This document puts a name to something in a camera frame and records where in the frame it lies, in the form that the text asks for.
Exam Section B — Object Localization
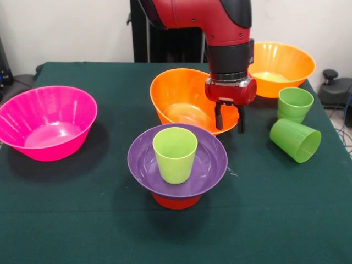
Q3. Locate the purple plastic bowl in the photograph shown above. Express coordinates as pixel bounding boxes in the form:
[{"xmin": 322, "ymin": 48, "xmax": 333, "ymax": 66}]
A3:
[{"xmin": 127, "ymin": 123, "xmax": 229, "ymax": 200}]

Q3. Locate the black equipment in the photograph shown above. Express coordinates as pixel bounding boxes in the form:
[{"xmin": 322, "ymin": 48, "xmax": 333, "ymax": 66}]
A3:
[{"xmin": 0, "ymin": 35, "xmax": 15, "ymax": 86}]

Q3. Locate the large pink plastic bowl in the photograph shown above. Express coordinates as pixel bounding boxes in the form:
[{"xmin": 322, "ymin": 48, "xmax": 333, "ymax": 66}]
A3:
[{"xmin": 0, "ymin": 85, "xmax": 98, "ymax": 162}]

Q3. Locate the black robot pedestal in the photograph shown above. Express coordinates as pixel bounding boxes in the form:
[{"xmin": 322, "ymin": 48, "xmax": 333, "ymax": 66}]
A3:
[{"xmin": 126, "ymin": 0, "xmax": 211, "ymax": 63}]

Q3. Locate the green plastic cup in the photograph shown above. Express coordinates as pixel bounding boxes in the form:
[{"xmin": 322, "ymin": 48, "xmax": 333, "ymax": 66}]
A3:
[
  {"xmin": 269, "ymin": 118, "xmax": 322, "ymax": 164},
  {"xmin": 152, "ymin": 127, "xmax": 199, "ymax": 185},
  {"xmin": 277, "ymin": 87, "xmax": 315, "ymax": 124}
]

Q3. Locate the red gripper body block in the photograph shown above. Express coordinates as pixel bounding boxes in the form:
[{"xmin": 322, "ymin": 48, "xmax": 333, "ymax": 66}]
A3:
[{"xmin": 204, "ymin": 78, "xmax": 258, "ymax": 107}]

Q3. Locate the small red plastic bowl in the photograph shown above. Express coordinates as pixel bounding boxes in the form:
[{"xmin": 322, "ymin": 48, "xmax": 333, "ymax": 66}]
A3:
[{"xmin": 151, "ymin": 192, "xmax": 203, "ymax": 211}]

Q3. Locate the grey round stand base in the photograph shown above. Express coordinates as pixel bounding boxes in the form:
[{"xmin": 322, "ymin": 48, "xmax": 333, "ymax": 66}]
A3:
[{"xmin": 10, "ymin": 71, "xmax": 38, "ymax": 89}]

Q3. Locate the dark green table cloth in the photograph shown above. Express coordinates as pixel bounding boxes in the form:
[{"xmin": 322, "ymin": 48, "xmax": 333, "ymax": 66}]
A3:
[{"xmin": 0, "ymin": 62, "xmax": 352, "ymax": 264}]

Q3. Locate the black knobbed stand base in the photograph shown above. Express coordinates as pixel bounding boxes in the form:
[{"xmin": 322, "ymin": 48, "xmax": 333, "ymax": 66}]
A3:
[{"xmin": 318, "ymin": 68, "xmax": 352, "ymax": 109}]

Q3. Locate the large orange plastic bowl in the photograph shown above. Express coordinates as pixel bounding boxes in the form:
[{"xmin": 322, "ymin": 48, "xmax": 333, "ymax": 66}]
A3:
[
  {"xmin": 247, "ymin": 41, "xmax": 316, "ymax": 98},
  {"xmin": 150, "ymin": 68, "xmax": 239, "ymax": 136}
]

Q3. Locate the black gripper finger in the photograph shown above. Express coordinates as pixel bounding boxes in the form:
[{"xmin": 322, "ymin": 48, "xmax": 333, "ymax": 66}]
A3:
[
  {"xmin": 236, "ymin": 106, "xmax": 246, "ymax": 135},
  {"xmin": 214, "ymin": 102, "xmax": 224, "ymax": 130}
]

